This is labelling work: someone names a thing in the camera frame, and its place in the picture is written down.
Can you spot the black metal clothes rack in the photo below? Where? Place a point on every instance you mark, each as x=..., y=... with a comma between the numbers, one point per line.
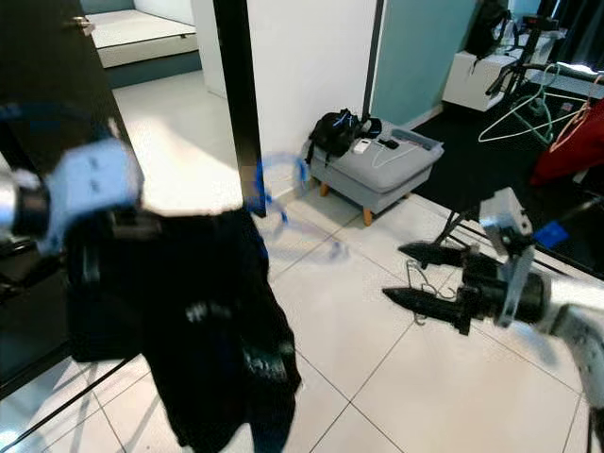
x=448, y=229

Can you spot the dark curtains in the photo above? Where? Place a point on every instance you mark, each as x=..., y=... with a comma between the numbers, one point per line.
x=583, y=28

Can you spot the blue plastic hanger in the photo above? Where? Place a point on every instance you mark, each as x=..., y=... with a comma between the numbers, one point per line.
x=260, y=184

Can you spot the white shelf unit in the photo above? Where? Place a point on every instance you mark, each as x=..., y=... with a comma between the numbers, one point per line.
x=467, y=83

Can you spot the small black remote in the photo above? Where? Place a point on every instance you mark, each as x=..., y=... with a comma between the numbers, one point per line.
x=389, y=142

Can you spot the white bed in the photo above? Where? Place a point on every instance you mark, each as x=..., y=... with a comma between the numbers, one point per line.
x=142, y=38

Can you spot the black device red display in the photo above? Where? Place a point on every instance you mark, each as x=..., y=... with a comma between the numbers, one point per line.
x=540, y=22

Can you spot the grey upholstered ottoman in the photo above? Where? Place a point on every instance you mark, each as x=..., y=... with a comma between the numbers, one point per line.
x=387, y=175

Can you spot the small white remote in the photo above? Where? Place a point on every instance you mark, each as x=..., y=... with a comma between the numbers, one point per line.
x=361, y=146

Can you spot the dark wooden door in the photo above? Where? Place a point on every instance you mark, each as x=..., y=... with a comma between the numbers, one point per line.
x=47, y=85

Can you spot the red cloth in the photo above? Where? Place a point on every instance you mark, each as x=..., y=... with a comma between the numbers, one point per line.
x=576, y=142

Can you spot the black door frame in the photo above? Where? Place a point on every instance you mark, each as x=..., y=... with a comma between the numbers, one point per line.
x=238, y=94

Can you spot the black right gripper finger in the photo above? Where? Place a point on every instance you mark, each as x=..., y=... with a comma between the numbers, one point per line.
x=429, y=307
x=434, y=253

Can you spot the pale green hanger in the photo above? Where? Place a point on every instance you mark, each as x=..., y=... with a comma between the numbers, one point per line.
x=505, y=118

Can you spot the black shirt with print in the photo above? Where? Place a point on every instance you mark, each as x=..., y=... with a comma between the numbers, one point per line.
x=198, y=330

